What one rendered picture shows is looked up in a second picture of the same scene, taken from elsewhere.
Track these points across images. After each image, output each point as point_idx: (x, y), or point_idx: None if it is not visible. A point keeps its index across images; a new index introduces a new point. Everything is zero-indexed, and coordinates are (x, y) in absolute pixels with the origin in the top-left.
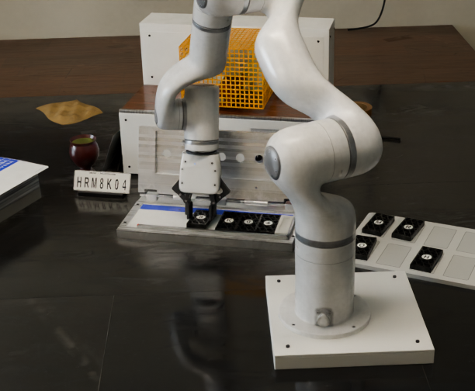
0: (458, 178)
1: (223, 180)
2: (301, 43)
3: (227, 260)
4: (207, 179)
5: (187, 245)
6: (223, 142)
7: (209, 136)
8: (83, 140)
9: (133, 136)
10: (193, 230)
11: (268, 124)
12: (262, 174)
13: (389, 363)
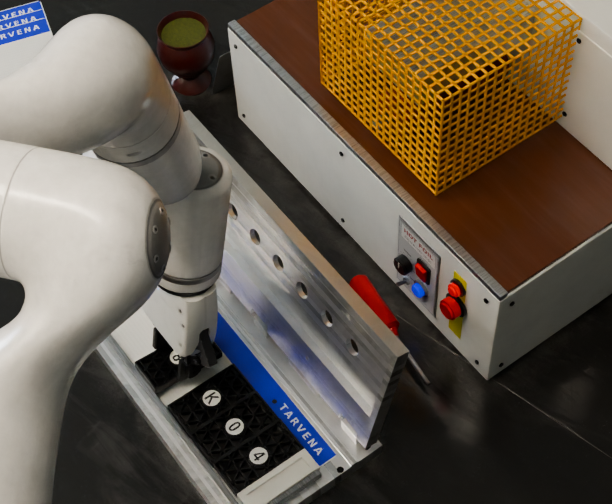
0: None
1: (267, 302)
2: None
3: (127, 490)
4: (172, 327)
5: (119, 399)
6: (285, 244)
7: (175, 271)
8: (188, 29)
9: (247, 79)
10: (139, 382)
11: (425, 233)
12: (326, 346)
13: None
